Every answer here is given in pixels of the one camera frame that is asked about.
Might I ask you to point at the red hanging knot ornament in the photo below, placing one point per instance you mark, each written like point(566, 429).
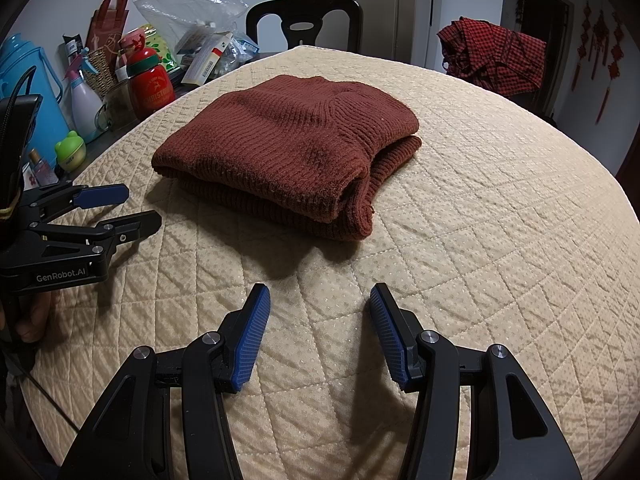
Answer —
point(582, 40)
point(614, 55)
point(599, 40)

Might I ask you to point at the small perfume bottle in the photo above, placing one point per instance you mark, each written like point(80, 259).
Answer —
point(42, 170)

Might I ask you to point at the person's left hand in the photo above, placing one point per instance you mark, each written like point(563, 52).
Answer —
point(32, 317)

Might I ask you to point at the woven basket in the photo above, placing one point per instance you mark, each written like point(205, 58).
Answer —
point(102, 70)

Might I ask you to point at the green patterned box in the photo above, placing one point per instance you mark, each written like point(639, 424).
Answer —
point(162, 47)

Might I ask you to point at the red checkered shirt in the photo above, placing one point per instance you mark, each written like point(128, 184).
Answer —
point(495, 55)

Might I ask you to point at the black wooden chair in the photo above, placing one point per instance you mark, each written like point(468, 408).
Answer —
point(345, 15)

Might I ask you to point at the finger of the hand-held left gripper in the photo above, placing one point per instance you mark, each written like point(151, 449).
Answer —
point(102, 195)
point(135, 225)

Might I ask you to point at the blue plastic jug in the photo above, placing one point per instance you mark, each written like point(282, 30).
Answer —
point(47, 110)

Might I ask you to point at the clear plastic bag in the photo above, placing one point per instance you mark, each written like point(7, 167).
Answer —
point(180, 5)

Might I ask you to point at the red gift bag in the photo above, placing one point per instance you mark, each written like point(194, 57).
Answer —
point(107, 25)

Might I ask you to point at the white cardboard box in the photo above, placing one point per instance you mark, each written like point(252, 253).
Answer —
point(205, 60)

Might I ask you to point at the rust brown knit sweater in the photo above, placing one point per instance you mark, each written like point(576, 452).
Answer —
point(280, 145)

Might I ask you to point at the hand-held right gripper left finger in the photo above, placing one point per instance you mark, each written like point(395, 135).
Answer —
point(250, 340)

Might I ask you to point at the beige quilted blanket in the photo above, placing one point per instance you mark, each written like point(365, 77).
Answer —
point(475, 235)

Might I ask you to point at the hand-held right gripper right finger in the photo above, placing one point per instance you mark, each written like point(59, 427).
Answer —
point(390, 340)

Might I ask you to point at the white spray bottle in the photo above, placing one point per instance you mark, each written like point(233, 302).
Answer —
point(85, 105)

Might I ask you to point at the green frog toy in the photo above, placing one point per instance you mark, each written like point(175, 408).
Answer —
point(70, 150)

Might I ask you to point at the red bottle with green band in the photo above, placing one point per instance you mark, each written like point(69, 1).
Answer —
point(150, 85)

